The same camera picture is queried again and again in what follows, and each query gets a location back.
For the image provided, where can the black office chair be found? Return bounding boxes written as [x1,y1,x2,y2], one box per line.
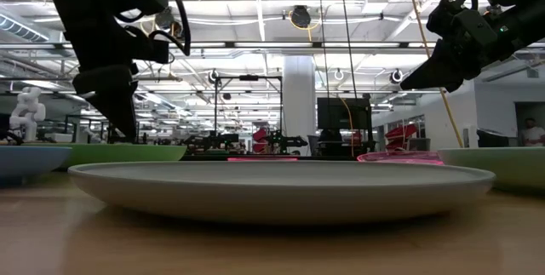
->
[476,128,511,148]

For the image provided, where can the black ceiling cable reel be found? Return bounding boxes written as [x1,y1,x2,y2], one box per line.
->
[288,4,320,32]

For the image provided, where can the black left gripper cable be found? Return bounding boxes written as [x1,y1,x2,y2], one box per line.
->
[114,0,192,57]

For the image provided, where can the pink translucent plate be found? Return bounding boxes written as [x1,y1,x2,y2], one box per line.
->
[227,156,300,163]
[356,150,446,166]

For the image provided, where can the white column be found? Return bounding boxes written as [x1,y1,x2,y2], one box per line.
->
[283,55,317,157]

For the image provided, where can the red plastic bin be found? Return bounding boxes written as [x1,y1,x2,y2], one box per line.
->
[252,128,270,153]
[385,123,419,152]

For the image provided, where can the large grey plate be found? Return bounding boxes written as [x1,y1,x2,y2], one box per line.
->
[66,159,497,226]

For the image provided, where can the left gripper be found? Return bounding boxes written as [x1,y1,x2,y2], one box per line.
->
[59,10,148,140]

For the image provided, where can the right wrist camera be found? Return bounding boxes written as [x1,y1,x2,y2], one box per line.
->
[427,0,469,33]

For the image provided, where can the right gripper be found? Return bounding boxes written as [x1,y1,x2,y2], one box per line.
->
[399,9,516,94]

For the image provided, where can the white humanoid robot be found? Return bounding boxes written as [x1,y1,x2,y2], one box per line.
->
[9,86,47,143]

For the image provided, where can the black background rig frame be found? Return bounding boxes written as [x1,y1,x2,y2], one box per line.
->
[214,74,284,140]

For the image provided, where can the blue plastic plate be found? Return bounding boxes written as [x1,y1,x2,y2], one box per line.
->
[0,145,73,179]

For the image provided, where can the black monitor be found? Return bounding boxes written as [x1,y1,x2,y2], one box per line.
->
[317,97,372,130]

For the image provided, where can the green plastic plate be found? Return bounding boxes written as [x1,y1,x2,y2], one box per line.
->
[23,142,188,171]
[437,146,545,195]

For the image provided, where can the person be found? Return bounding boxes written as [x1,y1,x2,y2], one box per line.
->
[522,117,545,147]

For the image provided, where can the thin black cable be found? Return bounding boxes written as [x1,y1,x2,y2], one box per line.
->
[338,0,359,100]
[318,0,331,100]

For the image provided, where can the yellow cable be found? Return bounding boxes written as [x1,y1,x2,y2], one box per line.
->
[402,0,465,149]

